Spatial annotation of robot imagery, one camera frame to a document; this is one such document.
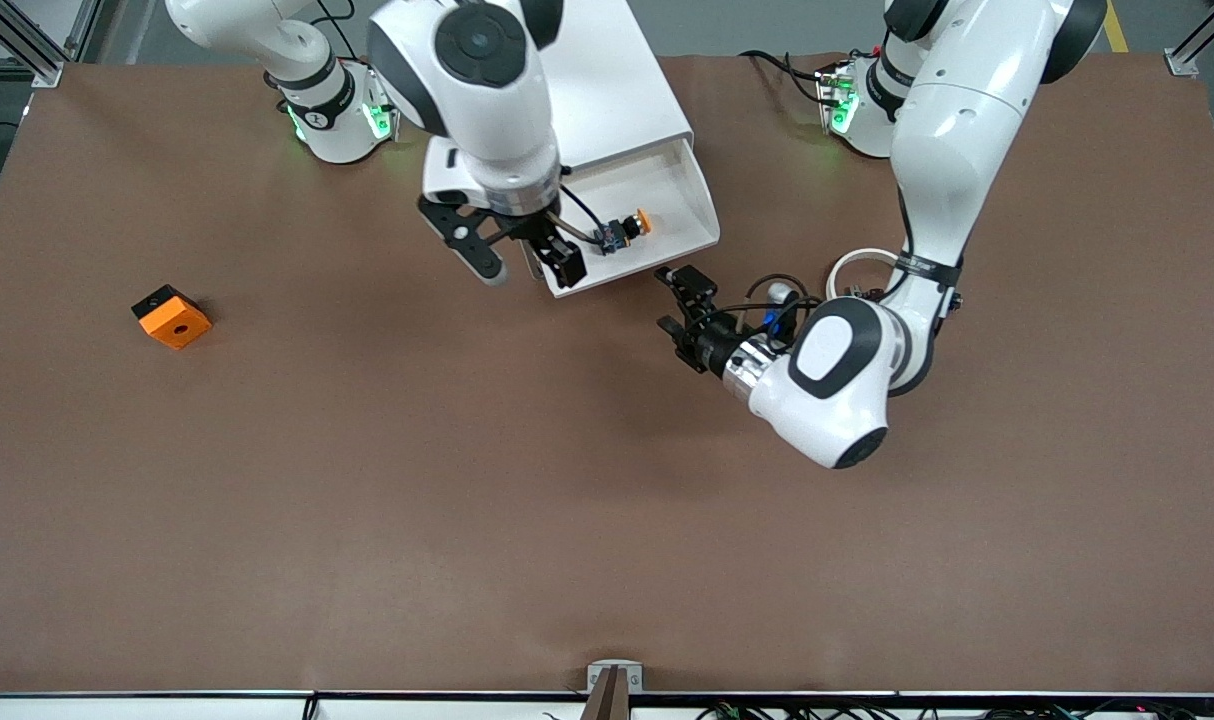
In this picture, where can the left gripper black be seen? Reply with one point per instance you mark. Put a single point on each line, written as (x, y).
(708, 343)

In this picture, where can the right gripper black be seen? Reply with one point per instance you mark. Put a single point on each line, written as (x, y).
(544, 233)

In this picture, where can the orange push button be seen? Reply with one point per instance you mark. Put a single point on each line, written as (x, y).
(627, 228)

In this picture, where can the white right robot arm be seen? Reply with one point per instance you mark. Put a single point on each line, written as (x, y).
(487, 100)

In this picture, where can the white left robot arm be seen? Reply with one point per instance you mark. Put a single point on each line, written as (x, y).
(957, 150)

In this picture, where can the dark brown small connector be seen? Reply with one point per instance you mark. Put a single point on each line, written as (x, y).
(859, 293)

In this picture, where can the orange black square block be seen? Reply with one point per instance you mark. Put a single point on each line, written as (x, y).
(172, 320)

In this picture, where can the white curved plastic bracket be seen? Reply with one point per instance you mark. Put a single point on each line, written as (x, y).
(852, 258)

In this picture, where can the metal table edge bracket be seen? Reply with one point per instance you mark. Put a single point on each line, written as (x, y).
(615, 668)

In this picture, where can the brown post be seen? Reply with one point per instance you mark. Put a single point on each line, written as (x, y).
(607, 700)

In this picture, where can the aluminium frame profile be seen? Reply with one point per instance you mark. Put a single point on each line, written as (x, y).
(1192, 55)
(27, 45)

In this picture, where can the white table edge rail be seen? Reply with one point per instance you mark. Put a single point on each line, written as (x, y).
(167, 705)

